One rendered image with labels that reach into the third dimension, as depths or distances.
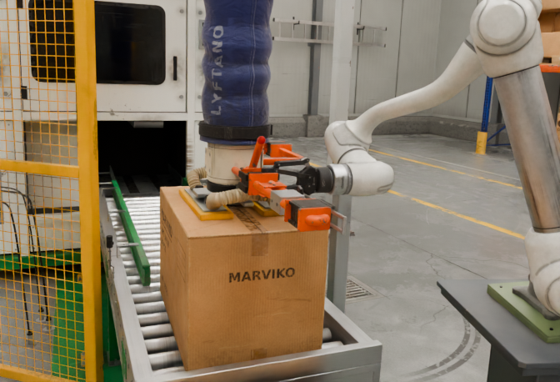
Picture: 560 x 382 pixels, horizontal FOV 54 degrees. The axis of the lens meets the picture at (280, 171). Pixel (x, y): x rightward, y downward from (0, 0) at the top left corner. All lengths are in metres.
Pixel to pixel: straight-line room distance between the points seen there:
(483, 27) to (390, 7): 11.40
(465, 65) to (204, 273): 0.87
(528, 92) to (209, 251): 0.86
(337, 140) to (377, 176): 0.18
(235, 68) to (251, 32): 0.11
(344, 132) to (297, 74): 9.71
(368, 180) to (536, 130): 0.49
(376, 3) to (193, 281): 11.23
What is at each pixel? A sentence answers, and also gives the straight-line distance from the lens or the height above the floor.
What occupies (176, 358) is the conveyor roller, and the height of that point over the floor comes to 0.54.
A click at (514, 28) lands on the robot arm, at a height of 1.49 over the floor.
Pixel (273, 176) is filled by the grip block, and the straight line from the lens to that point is 1.48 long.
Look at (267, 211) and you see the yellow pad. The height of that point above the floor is 0.97.
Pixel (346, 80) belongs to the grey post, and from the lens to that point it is 4.60.
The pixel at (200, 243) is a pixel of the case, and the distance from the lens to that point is 1.45.
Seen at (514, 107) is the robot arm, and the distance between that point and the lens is 1.33.
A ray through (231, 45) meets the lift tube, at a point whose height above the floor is 1.45.
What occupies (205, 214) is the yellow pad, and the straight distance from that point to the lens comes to 1.58.
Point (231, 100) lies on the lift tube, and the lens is 1.62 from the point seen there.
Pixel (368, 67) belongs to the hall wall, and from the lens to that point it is 12.30.
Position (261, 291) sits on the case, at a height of 0.78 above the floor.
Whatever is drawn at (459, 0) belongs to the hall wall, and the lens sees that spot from 13.17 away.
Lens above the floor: 1.39
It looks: 11 degrees down
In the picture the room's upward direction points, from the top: 2 degrees clockwise
